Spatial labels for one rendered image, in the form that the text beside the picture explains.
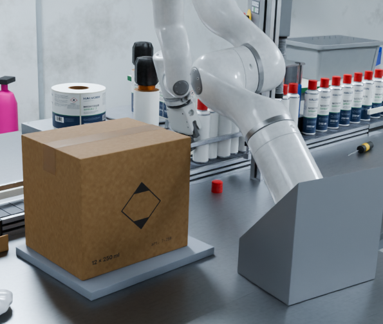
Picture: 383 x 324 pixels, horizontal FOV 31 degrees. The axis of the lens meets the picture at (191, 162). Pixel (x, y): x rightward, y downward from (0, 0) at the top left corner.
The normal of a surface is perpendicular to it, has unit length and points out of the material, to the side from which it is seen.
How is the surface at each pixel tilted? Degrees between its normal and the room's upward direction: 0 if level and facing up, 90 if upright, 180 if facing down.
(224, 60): 43
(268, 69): 82
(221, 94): 111
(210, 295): 0
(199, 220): 0
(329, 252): 90
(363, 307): 0
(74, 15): 90
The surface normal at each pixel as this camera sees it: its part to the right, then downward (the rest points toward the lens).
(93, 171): 0.67, 0.23
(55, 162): -0.74, 0.17
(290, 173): -0.25, -0.29
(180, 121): -0.64, 0.54
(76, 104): 0.12, 0.29
